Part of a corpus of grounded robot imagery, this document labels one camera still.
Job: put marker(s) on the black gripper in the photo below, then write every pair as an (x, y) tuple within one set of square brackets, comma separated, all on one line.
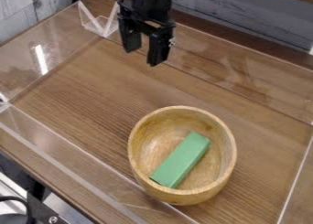
[(141, 15)]

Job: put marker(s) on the wooden brown bowl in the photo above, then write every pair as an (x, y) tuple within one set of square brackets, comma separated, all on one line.
[(154, 138)]

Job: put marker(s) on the green rectangular block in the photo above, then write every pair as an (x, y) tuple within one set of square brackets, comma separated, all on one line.
[(178, 164)]

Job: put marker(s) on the clear acrylic corner bracket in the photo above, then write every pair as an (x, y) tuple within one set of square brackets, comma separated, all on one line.
[(101, 25)]

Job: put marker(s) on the clear acrylic enclosure walls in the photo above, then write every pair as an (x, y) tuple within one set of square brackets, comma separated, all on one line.
[(76, 92)]

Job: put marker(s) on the black table mount bracket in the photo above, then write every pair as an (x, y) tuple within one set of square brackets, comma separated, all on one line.
[(41, 214)]

